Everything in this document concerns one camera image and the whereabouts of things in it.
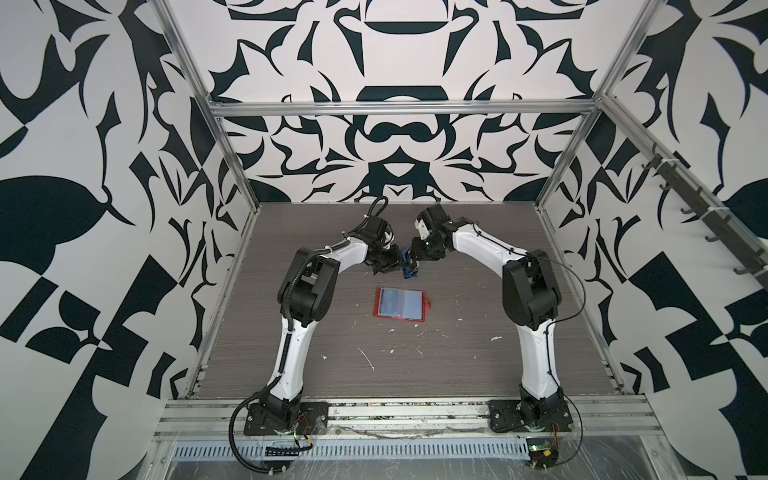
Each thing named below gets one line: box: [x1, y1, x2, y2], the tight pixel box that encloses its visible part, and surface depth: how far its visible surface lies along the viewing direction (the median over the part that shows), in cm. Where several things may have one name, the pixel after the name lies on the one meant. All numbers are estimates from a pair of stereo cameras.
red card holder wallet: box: [373, 286, 432, 323], surface depth 95 cm
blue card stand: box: [401, 245, 419, 279], surface depth 102 cm
